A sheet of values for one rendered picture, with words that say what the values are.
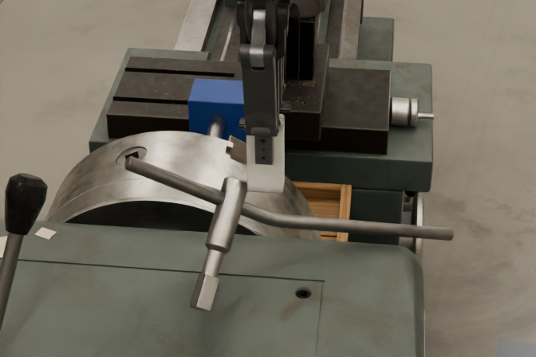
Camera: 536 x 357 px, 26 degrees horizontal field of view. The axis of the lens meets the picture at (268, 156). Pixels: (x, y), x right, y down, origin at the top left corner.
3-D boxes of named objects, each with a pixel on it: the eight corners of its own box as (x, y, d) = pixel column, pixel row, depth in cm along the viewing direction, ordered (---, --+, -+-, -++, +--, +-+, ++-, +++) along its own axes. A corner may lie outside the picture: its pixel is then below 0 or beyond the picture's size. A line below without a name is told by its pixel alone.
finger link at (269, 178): (283, 119, 94) (282, 124, 94) (283, 188, 98) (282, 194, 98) (246, 117, 94) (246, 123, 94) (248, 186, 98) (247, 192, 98)
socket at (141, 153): (153, 165, 125) (145, 143, 123) (157, 180, 122) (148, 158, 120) (124, 175, 124) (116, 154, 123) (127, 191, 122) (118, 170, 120)
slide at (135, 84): (387, 154, 176) (388, 130, 173) (108, 138, 179) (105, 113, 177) (389, 92, 190) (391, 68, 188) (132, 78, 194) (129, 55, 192)
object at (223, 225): (194, 305, 95) (232, 174, 98) (182, 304, 97) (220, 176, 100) (216, 313, 96) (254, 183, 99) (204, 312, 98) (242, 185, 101)
